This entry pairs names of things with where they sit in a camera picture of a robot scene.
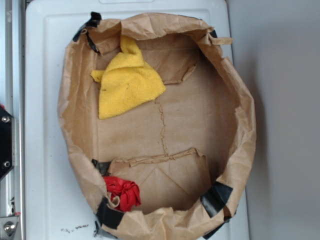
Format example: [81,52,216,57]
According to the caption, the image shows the red paper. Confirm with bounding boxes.
[103,176,141,212]

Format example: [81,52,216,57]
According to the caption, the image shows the brown paper bag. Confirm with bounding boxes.
[58,13,256,240]

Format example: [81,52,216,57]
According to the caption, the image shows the yellow microfiber cloth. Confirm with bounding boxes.
[90,35,166,120]

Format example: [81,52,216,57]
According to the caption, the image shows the white plastic bin lid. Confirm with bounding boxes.
[23,0,251,240]

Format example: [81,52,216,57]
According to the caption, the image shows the black metal mounting bracket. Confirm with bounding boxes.
[0,104,14,181]

